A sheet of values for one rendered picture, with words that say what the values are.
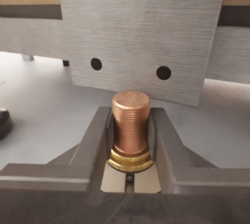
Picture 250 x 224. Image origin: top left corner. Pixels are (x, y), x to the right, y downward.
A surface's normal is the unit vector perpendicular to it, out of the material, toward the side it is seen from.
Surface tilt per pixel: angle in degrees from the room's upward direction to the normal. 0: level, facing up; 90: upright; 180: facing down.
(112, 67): 90
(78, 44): 90
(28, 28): 90
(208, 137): 180
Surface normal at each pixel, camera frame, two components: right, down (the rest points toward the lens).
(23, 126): 0.00, -0.88
